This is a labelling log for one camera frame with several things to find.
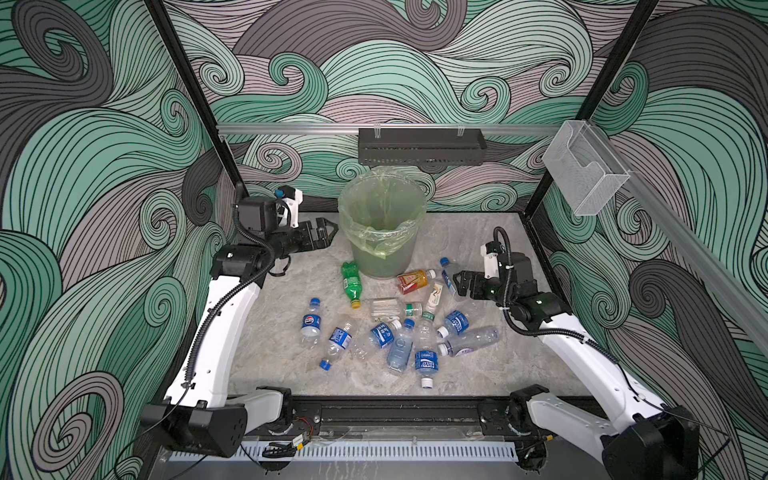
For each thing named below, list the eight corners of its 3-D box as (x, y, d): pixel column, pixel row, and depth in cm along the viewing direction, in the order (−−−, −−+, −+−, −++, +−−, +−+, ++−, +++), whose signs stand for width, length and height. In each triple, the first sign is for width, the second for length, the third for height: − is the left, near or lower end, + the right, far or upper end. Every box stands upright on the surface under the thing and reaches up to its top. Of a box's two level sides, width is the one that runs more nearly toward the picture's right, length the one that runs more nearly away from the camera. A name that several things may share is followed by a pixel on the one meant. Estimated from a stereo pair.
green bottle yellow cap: (349, 310, 94) (347, 303, 91) (340, 271, 104) (339, 263, 101) (367, 306, 95) (367, 299, 92) (357, 267, 105) (356, 259, 102)
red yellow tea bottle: (400, 295, 98) (401, 288, 94) (395, 282, 101) (396, 274, 97) (437, 286, 100) (439, 279, 96) (431, 273, 103) (432, 266, 100)
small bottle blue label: (443, 345, 87) (446, 338, 83) (432, 328, 90) (434, 321, 86) (467, 330, 90) (472, 323, 86) (455, 315, 93) (459, 307, 89)
